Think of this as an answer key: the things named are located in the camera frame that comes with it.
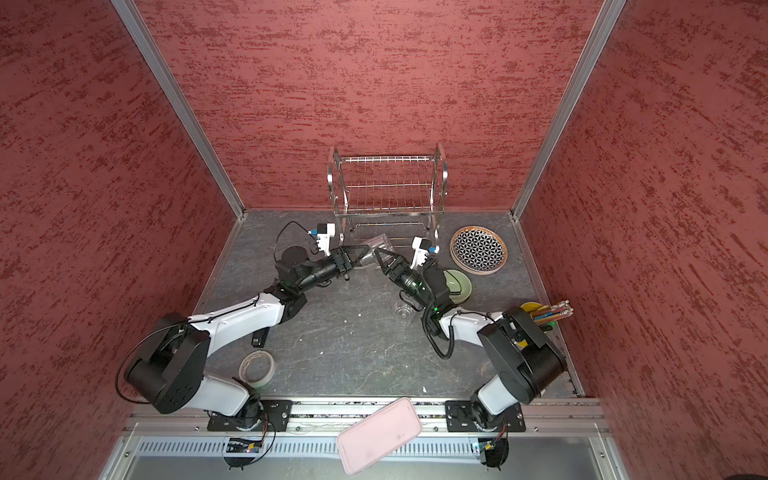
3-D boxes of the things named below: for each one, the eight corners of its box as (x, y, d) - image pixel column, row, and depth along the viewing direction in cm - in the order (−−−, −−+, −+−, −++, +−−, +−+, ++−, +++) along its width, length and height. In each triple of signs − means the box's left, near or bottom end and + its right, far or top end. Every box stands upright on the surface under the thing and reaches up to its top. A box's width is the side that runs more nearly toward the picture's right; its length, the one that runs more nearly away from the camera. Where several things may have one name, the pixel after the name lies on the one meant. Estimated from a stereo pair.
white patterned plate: (454, 276, 104) (456, 269, 100) (447, 232, 117) (449, 225, 113) (510, 276, 104) (514, 269, 100) (497, 232, 117) (500, 225, 113)
